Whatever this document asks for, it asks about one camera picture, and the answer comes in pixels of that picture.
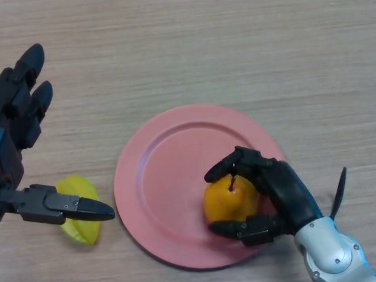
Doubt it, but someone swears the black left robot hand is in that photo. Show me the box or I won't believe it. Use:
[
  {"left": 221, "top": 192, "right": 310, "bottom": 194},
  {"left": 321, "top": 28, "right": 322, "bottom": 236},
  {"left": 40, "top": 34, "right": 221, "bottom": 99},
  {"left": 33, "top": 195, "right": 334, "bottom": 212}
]
[{"left": 0, "top": 39, "right": 116, "bottom": 229}]

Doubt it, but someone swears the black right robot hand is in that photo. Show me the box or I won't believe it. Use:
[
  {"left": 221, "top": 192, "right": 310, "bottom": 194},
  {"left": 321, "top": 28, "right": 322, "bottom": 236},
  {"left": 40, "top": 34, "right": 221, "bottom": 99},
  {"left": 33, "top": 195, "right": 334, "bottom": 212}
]
[{"left": 202, "top": 140, "right": 326, "bottom": 249}]

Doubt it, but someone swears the yellow orange pear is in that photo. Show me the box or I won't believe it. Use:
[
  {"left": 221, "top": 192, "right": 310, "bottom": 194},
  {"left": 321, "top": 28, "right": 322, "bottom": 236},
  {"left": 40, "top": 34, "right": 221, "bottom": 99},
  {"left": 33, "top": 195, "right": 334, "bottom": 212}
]
[{"left": 201, "top": 174, "right": 260, "bottom": 226}]

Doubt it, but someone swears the pink round plate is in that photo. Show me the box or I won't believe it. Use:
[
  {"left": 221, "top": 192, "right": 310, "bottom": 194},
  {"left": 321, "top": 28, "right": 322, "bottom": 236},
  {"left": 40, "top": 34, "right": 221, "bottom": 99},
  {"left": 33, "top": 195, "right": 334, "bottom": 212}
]
[{"left": 108, "top": 99, "right": 294, "bottom": 276}]

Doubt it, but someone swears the yellow starfruit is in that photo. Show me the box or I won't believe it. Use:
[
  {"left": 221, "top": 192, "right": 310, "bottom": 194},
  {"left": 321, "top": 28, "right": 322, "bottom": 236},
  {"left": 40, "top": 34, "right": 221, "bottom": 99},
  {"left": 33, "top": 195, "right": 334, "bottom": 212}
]
[{"left": 55, "top": 173, "right": 103, "bottom": 249}]

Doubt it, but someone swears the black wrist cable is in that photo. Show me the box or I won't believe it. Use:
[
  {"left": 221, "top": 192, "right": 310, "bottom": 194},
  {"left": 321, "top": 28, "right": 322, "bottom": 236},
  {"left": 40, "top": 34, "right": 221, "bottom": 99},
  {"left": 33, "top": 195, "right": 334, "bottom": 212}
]
[{"left": 326, "top": 166, "right": 351, "bottom": 220}]

